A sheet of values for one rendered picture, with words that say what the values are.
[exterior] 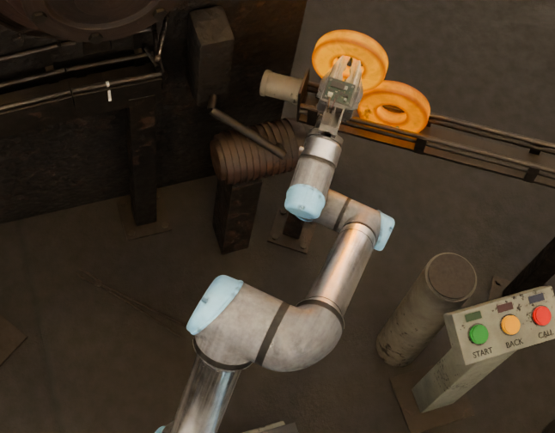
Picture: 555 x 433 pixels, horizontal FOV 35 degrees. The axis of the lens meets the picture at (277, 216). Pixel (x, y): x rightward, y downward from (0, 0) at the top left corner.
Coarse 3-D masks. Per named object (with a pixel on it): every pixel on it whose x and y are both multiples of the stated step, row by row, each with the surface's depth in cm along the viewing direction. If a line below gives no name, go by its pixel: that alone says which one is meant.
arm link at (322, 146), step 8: (312, 136) 172; (320, 136) 171; (304, 144) 173; (312, 144) 171; (320, 144) 170; (328, 144) 170; (336, 144) 171; (304, 152) 171; (312, 152) 170; (320, 152) 170; (328, 152) 170; (336, 152) 171; (328, 160) 170; (336, 160) 172
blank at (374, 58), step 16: (336, 32) 177; (352, 32) 176; (320, 48) 179; (336, 48) 178; (352, 48) 176; (368, 48) 175; (320, 64) 183; (368, 64) 179; (384, 64) 178; (368, 80) 183
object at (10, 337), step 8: (0, 320) 232; (0, 328) 232; (8, 328) 232; (16, 328) 232; (0, 336) 231; (8, 336) 231; (16, 336) 231; (24, 336) 231; (0, 344) 230; (8, 344) 230; (16, 344) 230; (0, 352) 229; (8, 352) 229; (0, 360) 228
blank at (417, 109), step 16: (384, 80) 185; (368, 96) 187; (384, 96) 185; (400, 96) 183; (416, 96) 184; (368, 112) 192; (384, 112) 193; (416, 112) 186; (400, 128) 193; (416, 128) 191
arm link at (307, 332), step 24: (360, 216) 176; (384, 216) 178; (336, 240) 173; (360, 240) 170; (384, 240) 177; (336, 264) 164; (360, 264) 167; (312, 288) 160; (336, 288) 158; (288, 312) 147; (312, 312) 150; (336, 312) 153; (288, 336) 145; (312, 336) 147; (336, 336) 151; (264, 360) 147; (288, 360) 146; (312, 360) 148
